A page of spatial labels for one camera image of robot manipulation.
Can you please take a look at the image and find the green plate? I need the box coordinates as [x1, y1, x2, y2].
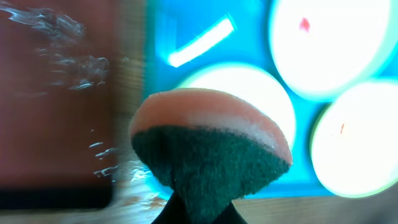
[177, 62, 297, 148]
[310, 80, 397, 198]

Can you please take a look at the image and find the dark red tray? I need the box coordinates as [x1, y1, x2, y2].
[1, 0, 119, 210]

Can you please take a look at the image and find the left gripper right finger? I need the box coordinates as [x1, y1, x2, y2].
[214, 202, 248, 224]

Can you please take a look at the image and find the round orange green sponge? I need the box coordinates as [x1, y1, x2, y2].
[131, 88, 293, 224]

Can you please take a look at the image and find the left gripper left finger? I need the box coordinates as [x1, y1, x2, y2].
[151, 192, 190, 224]

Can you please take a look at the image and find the light blue plate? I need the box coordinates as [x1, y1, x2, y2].
[269, 0, 397, 101]

